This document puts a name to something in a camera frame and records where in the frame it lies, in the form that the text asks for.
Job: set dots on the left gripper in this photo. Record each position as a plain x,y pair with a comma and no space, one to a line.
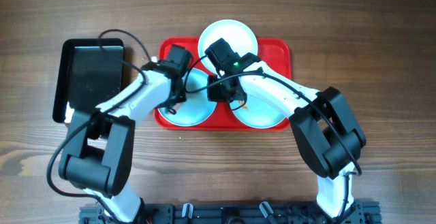
174,101

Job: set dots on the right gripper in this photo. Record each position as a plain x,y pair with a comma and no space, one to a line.
218,90

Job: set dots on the light blue plate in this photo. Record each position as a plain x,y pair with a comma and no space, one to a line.
197,108
238,35
256,113

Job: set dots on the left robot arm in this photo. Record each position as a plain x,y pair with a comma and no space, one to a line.
96,155

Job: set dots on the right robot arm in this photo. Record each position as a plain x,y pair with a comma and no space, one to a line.
327,134

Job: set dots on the red plastic tray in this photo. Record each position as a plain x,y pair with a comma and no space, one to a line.
277,55

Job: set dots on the black rectangular tray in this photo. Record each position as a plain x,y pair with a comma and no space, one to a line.
89,73

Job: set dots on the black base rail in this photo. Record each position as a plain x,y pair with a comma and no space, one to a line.
293,212

